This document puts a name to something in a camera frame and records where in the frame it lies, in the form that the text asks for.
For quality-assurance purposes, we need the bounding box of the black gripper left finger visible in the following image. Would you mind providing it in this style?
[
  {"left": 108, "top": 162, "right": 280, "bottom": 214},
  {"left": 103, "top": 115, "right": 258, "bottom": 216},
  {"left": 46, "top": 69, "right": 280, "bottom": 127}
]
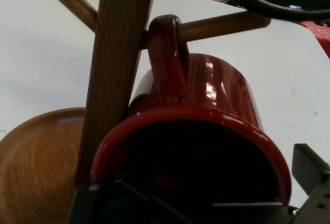
[{"left": 67, "top": 179, "right": 199, "bottom": 224}]

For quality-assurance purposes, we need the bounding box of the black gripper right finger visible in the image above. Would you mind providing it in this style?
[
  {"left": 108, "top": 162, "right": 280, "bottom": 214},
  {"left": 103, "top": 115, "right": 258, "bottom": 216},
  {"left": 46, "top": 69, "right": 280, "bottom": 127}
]
[{"left": 292, "top": 143, "right": 330, "bottom": 224}]

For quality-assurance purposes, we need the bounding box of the red enamel mug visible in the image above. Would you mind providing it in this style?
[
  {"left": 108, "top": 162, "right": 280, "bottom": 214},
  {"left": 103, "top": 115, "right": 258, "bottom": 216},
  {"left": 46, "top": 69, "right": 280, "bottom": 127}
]
[{"left": 90, "top": 14, "right": 292, "bottom": 208}]

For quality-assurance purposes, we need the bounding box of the brown wooden mug tree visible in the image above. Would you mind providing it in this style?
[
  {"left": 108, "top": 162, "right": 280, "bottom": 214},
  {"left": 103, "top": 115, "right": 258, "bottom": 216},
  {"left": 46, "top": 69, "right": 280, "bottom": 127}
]
[{"left": 0, "top": 0, "right": 272, "bottom": 224}]

